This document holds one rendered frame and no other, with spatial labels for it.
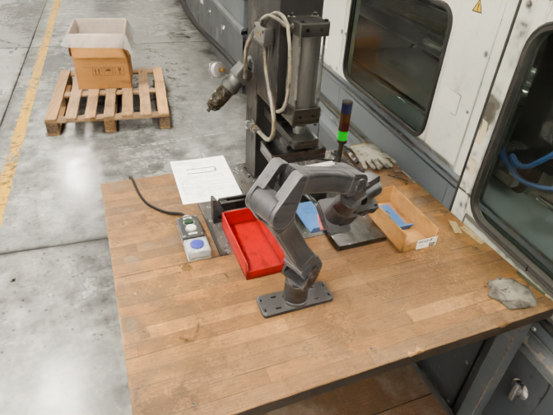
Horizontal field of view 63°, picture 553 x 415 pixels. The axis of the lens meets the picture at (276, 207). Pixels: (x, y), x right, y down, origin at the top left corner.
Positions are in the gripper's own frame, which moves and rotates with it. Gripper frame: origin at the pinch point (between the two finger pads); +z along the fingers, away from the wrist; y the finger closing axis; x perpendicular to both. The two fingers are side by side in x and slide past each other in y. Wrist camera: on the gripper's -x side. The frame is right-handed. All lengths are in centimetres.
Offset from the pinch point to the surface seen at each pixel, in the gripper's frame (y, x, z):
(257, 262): -3.0, 18.5, 10.3
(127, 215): 27, 50, 30
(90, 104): 227, 48, 240
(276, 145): 29.6, 4.2, 2.2
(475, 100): 29, -64, -12
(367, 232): -2.1, -18.4, 8.0
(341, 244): -4.4, -7.4, 6.9
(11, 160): 170, 111, 225
